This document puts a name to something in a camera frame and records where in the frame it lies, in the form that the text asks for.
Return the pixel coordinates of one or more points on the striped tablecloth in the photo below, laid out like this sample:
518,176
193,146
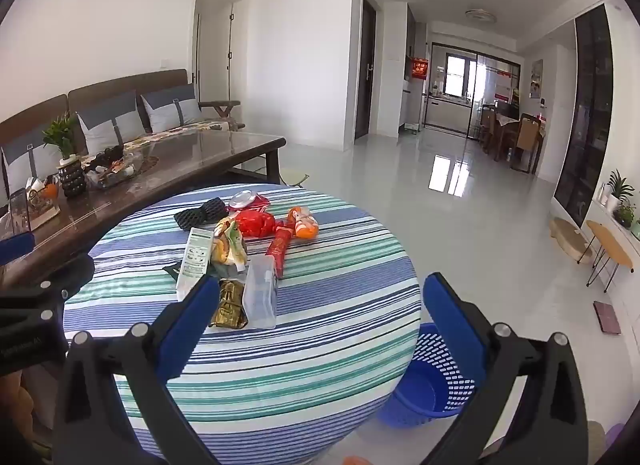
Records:
300,345

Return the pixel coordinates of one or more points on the long red packet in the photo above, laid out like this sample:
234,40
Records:
279,250

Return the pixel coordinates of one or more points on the gold foil wrapper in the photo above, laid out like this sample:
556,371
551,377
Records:
229,305

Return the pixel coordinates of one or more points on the pink floor scale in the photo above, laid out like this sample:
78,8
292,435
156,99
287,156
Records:
607,317

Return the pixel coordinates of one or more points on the round beige floor cushion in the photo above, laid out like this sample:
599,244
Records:
570,240

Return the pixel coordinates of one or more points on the black mesh sleeve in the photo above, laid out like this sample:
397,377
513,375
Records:
200,215

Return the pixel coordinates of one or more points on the black glass cabinet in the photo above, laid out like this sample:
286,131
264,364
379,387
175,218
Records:
585,120

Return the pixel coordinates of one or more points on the small green potted plant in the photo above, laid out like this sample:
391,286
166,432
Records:
61,137

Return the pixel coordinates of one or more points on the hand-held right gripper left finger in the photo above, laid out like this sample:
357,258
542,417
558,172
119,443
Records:
190,325

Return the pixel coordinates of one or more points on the black ribbed vase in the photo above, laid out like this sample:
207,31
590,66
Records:
72,180

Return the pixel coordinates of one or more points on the yellow snack wrapper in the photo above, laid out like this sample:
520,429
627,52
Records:
227,247

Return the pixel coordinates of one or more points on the grey white cushion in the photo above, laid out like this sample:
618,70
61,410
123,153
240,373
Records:
172,107
107,122
25,160

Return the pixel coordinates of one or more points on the dining table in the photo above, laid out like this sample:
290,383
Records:
505,121

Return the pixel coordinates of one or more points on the red wall poster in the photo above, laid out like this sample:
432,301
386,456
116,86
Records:
419,70

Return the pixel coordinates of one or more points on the round ceiling light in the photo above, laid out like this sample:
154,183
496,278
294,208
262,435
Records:
481,16

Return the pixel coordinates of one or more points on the potted plant white pot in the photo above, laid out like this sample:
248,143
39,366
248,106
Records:
617,190

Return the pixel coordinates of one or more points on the red wrapper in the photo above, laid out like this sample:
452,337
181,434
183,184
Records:
255,224

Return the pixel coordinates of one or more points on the dark green wrapper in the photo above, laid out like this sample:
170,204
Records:
172,270

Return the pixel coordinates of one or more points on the white green carton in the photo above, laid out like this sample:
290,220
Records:
194,260

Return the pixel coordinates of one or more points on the blue plastic basket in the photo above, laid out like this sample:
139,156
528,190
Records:
425,385

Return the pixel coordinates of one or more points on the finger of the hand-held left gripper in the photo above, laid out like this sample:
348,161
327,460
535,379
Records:
15,249
70,275

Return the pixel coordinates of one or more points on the red silver snack packet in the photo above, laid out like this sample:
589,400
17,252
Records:
245,200

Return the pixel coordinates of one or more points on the dark door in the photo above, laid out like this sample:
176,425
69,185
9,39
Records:
366,70

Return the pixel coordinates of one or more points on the wooden dining chair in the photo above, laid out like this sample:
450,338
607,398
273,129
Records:
527,137

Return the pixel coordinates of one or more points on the clear plastic box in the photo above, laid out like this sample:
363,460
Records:
260,295

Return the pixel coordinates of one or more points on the orange snack packet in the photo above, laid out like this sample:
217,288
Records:
302,224

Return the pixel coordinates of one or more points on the tray with orange item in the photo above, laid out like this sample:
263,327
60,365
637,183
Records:
42,197

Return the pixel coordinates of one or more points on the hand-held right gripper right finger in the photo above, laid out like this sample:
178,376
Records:
450,325

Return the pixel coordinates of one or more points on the glass bowl with snacks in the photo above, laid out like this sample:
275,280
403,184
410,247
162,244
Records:
112,170

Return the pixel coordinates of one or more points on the low leafy potted plant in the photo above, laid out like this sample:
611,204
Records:
625,215

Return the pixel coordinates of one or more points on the framed wall picture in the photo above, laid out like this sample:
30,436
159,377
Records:
536,79

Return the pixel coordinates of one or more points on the brown sofa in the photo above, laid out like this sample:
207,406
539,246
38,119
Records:
100,90

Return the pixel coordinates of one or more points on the oval wooden side table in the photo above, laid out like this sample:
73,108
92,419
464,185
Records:
607,240

